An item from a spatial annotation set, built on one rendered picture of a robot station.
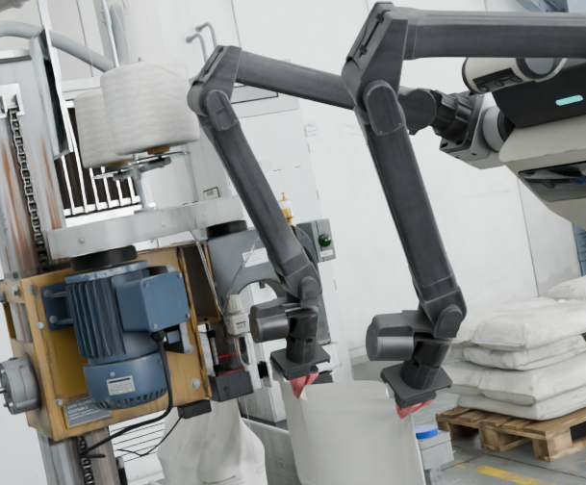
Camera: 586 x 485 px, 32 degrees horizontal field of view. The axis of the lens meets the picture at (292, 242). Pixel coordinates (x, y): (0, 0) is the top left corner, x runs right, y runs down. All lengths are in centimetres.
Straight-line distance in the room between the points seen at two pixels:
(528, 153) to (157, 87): 67
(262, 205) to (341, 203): 501
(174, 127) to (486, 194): 574
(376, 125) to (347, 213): 554
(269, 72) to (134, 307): 47
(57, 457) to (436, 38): 115
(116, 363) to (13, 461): 301
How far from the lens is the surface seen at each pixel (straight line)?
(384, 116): 131
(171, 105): 187
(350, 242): 685
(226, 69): 176
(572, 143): 174
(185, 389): 207
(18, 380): 202
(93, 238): 179
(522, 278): 765
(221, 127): 175
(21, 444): 481
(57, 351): 199
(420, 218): 144
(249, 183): 181
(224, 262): 209
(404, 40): 130
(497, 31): 136
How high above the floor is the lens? 141
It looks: 3 degrees down
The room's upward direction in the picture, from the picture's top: 11 degrees counter-clockwise
